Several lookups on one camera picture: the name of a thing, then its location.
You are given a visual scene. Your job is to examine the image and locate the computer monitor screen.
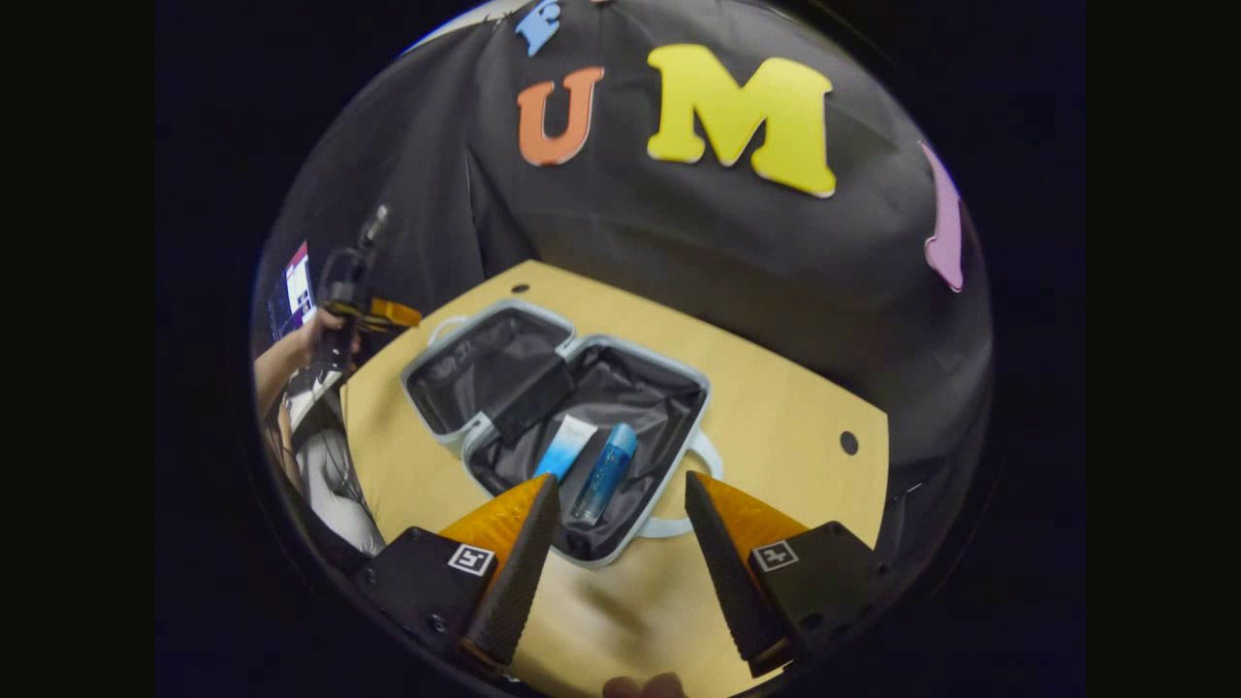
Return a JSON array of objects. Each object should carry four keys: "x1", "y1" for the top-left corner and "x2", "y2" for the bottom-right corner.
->
[{"x1": 269, "y1": 241, "x2": 319, "y2": 341}]

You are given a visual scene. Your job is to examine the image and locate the blue capped glass bottle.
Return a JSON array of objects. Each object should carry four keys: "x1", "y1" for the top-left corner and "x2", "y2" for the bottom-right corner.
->
[{"x1": 569, "y1": 422, "x2": 640, "y2": 527}]

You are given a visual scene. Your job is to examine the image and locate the person's grey trousers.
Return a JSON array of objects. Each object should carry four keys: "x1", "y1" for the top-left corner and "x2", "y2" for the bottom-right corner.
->
[{"x1": 294, "y1": 427, "x2": 387, "y2": 558}]

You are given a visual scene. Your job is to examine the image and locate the light blue hard suitcase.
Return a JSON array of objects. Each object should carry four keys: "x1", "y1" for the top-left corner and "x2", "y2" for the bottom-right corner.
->
[{"x1": 399, "y1": 298, "x2": 724, "y2": 569}]

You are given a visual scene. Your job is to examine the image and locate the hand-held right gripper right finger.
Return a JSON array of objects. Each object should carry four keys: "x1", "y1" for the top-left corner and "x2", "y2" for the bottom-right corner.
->
[{"x1": 684, "y1": 471, "x2": 894, "y2": 681}]

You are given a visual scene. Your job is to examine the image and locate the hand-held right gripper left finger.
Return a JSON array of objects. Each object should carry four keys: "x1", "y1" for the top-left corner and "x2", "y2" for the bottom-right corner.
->
[{"x1": 352, "y1": 473, "x2": 561, "y2": 680}]

